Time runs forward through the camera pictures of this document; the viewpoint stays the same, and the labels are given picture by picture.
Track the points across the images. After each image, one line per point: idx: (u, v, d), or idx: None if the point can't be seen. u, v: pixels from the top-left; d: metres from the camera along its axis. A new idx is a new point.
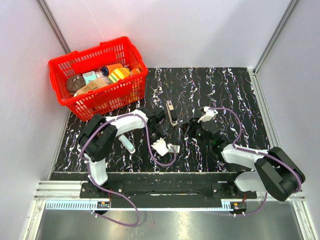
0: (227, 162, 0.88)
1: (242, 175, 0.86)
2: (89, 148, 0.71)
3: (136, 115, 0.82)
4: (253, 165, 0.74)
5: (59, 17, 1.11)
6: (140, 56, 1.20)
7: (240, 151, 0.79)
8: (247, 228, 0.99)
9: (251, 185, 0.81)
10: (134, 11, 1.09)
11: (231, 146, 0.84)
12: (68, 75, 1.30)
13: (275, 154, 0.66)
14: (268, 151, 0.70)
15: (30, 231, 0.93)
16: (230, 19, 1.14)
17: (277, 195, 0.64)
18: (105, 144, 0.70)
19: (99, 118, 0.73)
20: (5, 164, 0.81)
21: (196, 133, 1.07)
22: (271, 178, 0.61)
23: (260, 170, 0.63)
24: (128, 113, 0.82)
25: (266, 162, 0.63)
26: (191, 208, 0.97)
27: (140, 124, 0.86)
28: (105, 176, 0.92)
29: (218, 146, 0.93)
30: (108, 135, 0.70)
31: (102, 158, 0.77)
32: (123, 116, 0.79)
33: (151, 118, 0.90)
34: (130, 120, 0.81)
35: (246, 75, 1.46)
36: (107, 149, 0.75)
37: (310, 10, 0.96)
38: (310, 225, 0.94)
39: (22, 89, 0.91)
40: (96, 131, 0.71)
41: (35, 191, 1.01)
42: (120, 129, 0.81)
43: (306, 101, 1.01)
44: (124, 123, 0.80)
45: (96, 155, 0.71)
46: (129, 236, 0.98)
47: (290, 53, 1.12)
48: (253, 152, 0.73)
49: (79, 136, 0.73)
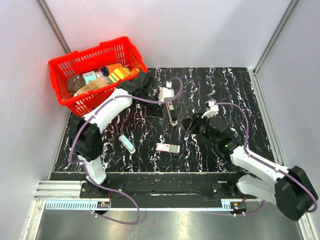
0: (235, 164, 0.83)
1: (247, 177, 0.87)
2: (80, 148, 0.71)
3: (116, 98, 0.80)
4: (268, 180, 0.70)
5: (59, 18, 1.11)
6: (140, 56, 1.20)
7: (255, 161, 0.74)
8: (247, 228, 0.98)
9: (255, 191, 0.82)
10: (134, 11, 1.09)
11: (242, 150, 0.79)
12: (68, 75, 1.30)
13: (296, 174, 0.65)
14: (289, 170, 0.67)
15: (30, 231, 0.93)
16: (230, 19, 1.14)
17: (288, 212, 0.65)
18: (92, 141, 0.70)
19: (78, 119, 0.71)
20: (5, 163, 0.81)
21: (200, 129, 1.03)
22: (289, 201, 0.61)
23: (279, 191, 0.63)
24: (107, 99, 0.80)
25: (288, 185, 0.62)
26: (191, 208, 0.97)
27: (127, 103, 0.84)
28: (103, 174, 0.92)
29: (225, 146, 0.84)
30: (92, 132, 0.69)
31: (97, 155, 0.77)
32: (103, 106, 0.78)
33: (136, 92, 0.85)
34: (113, 107, 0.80)
35: (246, 75, 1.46)
36: (99, 145, 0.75)
37: (309, 10, 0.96)
38: (310, 225, 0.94)
39: (22, 89, 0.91)
40: (80, 130, 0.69)
41: (35, 191, 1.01)
42: (108, 119, 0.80)
43: (306, 101, 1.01)
44: (108, 113, 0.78)
45: (87, 153, 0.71)
46: (129, 236, 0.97)
47: (290, 53, 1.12)
48: (272, 168, 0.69)
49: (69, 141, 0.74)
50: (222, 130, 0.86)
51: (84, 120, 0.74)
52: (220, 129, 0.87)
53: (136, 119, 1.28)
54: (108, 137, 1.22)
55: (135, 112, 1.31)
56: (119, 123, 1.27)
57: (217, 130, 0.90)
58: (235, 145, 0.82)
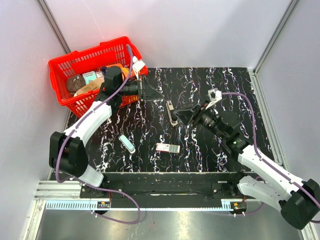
0: (240, 163, 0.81)
1: (249, 179, 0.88)
2: (64, 165, 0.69)
3: (96, 109, 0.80)
4: (280, 190, 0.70)
5: (59, 17, 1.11)
6: (140, 57, 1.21)
7: (268, 167, 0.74)
8: (247, 228, 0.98)
9: (258, 195, 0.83)
10: (134, 11, 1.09)
11: (253, 152, 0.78)
12: (68, 75, 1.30)
13: (310, 187, 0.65)
14: (303, 183, 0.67)
15: (30, 231, 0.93)
16: (231, 19, 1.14)
17: (292, 223, 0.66)
18: (75, 156, 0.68)
19: (59, 135, 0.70)
20: (5, 163, 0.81)
21: (204, 122, 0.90)
22: (300, 214, 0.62)
23: (292, 204, 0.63)
24: (86, 113, 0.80)
25: (302, 199, 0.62)
26: (191, 208, 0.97)
27: (107, 114, 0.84)
28: (99, 175, 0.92)
29: (234, 143, 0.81)
30: (75, 146, 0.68)
31: (82, 171, 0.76)
32: (84, 120, 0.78)
33: (114, 102, 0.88)
34: (93, 118, 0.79)
35: (246, 75, 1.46)
36: (84, 159, 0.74)
37: (309, 10, 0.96)
38: (310, 225, 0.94)
39: (22, 89, 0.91)
40: (62, 147, 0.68)
41: (35, 191, 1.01)
42: (89, 132, 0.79)
43: (306, 101, 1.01)
44: (88, 125, 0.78)
45: (73, 169, 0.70)
46: (129, 236, 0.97)
47: (290, 53, 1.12)
48: (287, 178, 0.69)
49: (51, 161, 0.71)
50: (235, 127, 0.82)
51: (65, 136, 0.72)
52: (232, 126, 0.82)
53: (136, 119, 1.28)
54: (108, 137, 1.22)
55: (135, 112, 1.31)
56: (119, 123, 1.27)
57: (228, 127, 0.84)
58: (244, 143, 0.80)
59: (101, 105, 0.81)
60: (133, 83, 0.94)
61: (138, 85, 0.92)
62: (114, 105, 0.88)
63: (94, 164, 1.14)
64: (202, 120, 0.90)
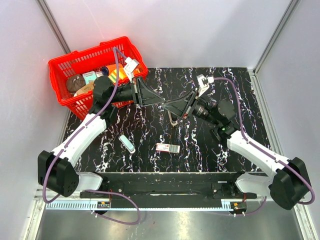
0: (229, 148, 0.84)
1: (245, 175, 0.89)
2: (51, 185, 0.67)
3: (88, 125, 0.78)
4: (267, 170, 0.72)
5: (59, 18, 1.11)
6: (140, 56, 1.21)
7: (256, 150, 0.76)
8: (247, 228, 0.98)
9: (253, 188, 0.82)
10: (134, 11, 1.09)
11: (241, 137, 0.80)
12: (68, 75, 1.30)
13: (296, 165, 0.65)
14: (289, 161, 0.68)
15: (30, 231, 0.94)
16: (230, 19, 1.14)
17: (280, 202, 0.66)
18: (63, 178, 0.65)
19: (46, 155, 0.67)
20: (6, 164, 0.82)
21: (199, 112, 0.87)
22: (286, 192, 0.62)
23: (278, 182, 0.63)
24: (78, 128, 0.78)
25: (287, 177, 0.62)
26: (191, 208, 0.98)
27: (102, 128, 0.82)
28: (98, 179, 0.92)
29: (223, 130, 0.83)
30: (62, 168, 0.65)
31: (73, 189, 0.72)
32: (75, 136, 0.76)
33: (110, 114, 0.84)
34: (85, 134, 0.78)
35: (246, 75, 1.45)
36: (74, 178, 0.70)
37: (309, 10, 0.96)
38: (310, 225, 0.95)
39: (22, 89, 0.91)
40: (49, 167, 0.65)
41: (35, 191, 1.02)
42: (81, 148, 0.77)
43: (306, 100, 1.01)
44: (80, 142, 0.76)
45: (61, 189, 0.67)
46: (129, 236, 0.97)
47: (290, 53, 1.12)
48: (272, 157, 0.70)
49: (40, 180, 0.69)
50: (230, 118, 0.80)
51: (54, 155, 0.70)
52: (227, 117, 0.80)
53: (136, 119, 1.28)
54: (108, 137, 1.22)
55: (135, 112, 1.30)
56: (119, 123, 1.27)
57: (223, 117, 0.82)
58: (233, 129, 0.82)
59: (93, 119, 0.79)
60: (128, 87, 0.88)
61: (132, 88, 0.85)
62: (111, 117, 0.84)
63: (94, 164, 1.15)
64: (195, 111, 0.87)
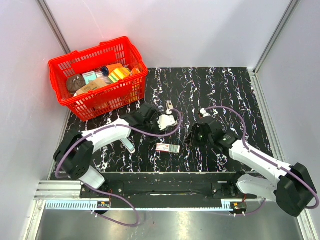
0: (232, 158, 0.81)
1: (246, 177, 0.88)
2: (65, 164, 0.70)
3: (117, 126, 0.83)
4: (269, 177, 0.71)
5: (58, 18, 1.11)
6: (140, 56, 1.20)
7: (260, 158, 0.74)
8: (247, 228, 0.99)
9: (254, 189, 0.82)
10: (134, 11, 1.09)
11: (242, 145, 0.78)
12: (68, 75, 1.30)
13: (299, 171, 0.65)
14: (291, 167, 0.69)
15: (30, 231, 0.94)
16: (231, 19, 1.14)
17: (287, 208, 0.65)
18: (80, 159, 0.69)
19: (74, 134, 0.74)
20: (6, 164, 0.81)
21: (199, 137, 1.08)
22: (290, 198, 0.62)
23: (282, 188, 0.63)
24: (108, 125, 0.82)
25: (290, 183, 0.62)
26: (191, 208, 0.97)
27: (125, 134, 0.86)
28: (101, 178, 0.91)
29: (223, 139, 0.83)
30: (84, 150, 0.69)
31: (80, 176, 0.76)
32: (103, 129, 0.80)
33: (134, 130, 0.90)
34: (111, 133, 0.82)
35: (246, 75, 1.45)
36: (86, 166, 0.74)
37: (309, 10, 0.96)
38: (310, 226, 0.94)
39: (22, 89, 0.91)
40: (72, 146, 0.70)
41: (35, 191, 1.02)
42: (101, 142, 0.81)
43: (306, 100, 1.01)
44: (104, 136, 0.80)
45: (72, 171, 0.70)
46: (129, 236, 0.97)
47: (290, 53, 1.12)
48: (274, 165, 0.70)
49: (56, 154, 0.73)
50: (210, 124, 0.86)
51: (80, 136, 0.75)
52: (208, 123, 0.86)
53: None
54: None
55: None
56: None
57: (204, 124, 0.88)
58: (234, 139, 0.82)
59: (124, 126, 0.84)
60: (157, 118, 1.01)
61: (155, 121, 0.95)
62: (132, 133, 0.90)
63: (94, 164, 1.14)
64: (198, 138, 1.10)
